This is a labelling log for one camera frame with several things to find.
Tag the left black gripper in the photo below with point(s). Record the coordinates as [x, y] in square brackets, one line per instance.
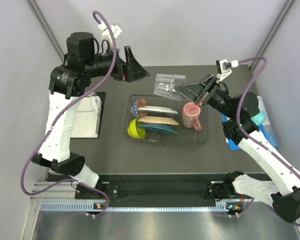
[130, 70]

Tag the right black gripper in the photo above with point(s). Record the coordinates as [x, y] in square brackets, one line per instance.
[196, 91]

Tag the pink glass mug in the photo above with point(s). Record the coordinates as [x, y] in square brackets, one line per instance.
[191, 116]

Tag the clear drinking glass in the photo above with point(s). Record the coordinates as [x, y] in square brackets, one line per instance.
[164, 86]

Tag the blue red patterned bowl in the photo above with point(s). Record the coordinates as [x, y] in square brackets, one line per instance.
[139, 103]

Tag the white watermelon pattern plate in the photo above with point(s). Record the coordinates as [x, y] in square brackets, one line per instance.
[157, 109]

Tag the teal scalloped plate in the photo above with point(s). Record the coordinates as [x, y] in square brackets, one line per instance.
[158, 128]

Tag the peach bird pattern plate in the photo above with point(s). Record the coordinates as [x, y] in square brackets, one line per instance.
[158, 120]

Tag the lime green bowl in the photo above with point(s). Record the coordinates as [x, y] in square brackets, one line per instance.
[134, 131]

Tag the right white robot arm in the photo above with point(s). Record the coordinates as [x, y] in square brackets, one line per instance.
[282, 191]

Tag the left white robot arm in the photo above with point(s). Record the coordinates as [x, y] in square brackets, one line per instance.
[67, 86]

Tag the teal cat ear headphones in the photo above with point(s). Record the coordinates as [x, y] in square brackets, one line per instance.
[259, 118]

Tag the black clipboard with paper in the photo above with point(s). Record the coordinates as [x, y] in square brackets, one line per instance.
[88, 116]

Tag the blue folder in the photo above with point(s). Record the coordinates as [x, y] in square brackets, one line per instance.
[265, 128]

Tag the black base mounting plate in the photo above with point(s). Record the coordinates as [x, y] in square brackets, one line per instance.
[207, 186]

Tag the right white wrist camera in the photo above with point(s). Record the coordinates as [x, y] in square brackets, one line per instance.
[224, 68]

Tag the black wire dish rack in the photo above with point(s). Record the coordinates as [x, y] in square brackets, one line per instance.
[184, 136]

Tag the aluminium rail frame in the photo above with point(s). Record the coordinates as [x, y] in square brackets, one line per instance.
[61, 192]

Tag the grey slotted cable duct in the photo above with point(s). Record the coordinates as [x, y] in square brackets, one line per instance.
[90, 206]

